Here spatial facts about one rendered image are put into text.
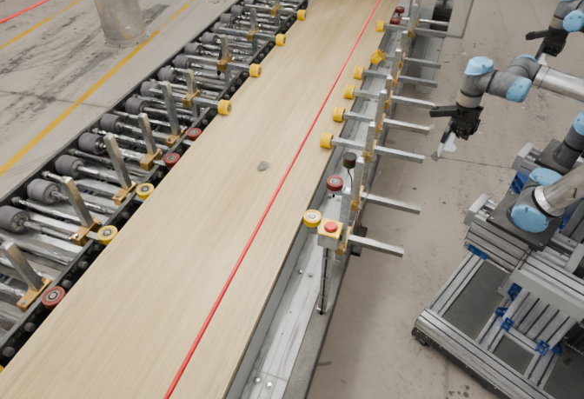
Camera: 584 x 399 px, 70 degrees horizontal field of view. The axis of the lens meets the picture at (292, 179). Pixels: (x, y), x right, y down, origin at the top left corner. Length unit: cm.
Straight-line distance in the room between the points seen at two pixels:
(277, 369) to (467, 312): 119
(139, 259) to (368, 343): 138
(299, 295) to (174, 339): 62
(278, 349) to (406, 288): 120
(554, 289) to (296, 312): 100
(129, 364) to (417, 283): 184
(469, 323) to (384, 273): 61
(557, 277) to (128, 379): 155
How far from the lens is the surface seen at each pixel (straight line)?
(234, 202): 194
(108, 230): 197
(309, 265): 205
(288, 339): 186
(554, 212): 164
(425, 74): 447
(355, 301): 269
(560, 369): 261
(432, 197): 338
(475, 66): 145
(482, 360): 244
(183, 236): 185
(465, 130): 158
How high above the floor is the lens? 230
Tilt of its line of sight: 43 degrees down
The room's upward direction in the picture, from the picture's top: straight up
